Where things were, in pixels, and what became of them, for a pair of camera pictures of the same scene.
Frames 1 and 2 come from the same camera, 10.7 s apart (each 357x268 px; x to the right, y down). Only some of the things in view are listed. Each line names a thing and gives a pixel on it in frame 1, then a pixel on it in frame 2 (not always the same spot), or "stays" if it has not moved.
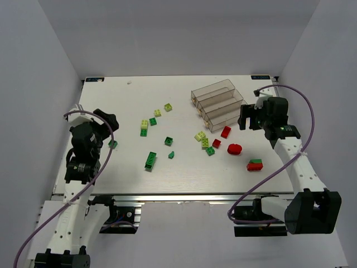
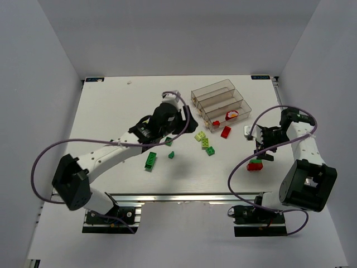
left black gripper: [105, 123] to [184, 120]
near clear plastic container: [223, 117] stays
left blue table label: [97, 79] stays
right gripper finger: [247, 110] to [256, 151]
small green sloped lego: [170, 156] stays
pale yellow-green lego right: [199, 136] stays
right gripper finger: [241, 121] to [268, 157]
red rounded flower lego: [234, 149] to [231, 114]
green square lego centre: [168, 141] stays
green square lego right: [210, 151] stays
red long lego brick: [254, 166] stays
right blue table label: [260, 77] stays
